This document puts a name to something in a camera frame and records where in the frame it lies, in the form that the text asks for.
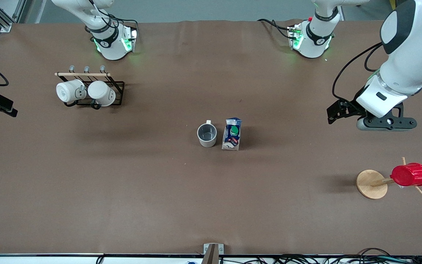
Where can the metal table edge bracket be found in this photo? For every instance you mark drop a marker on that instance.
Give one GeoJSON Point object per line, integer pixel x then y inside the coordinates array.
{"type": "Point", "coordinates": [213, 251]}

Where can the white mug with printed text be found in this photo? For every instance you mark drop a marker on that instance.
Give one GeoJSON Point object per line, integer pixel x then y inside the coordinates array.
{"type": "Point", "coordinates": [207, 141]}

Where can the wooden mug tree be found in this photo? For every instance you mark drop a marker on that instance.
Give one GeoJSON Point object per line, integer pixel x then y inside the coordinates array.
{"type": "Point", "coordinates": [371, 185]}

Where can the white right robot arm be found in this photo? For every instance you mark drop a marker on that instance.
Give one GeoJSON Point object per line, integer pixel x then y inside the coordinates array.
{"type": "Point", "coordinates": [110, 47]}

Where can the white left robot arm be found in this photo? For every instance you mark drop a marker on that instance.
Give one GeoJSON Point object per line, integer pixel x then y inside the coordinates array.
{"type": "Point", "coordinates": [412, 55]}

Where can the blue white milk carton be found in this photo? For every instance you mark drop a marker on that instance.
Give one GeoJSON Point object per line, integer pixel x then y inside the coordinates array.
{"type": "Point", "coordinates": [231, 141]}

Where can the white ceramic mug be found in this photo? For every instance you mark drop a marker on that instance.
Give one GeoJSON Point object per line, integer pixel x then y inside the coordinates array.
{"type": "Point", "coordinates": [68, 91]}
{"type": "Point", "coordinates": [101, 92]}

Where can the red ribbed plastic cup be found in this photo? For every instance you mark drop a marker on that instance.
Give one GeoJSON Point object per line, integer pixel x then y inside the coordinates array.
{"type": "Point", "coordinates": [410, 175]}

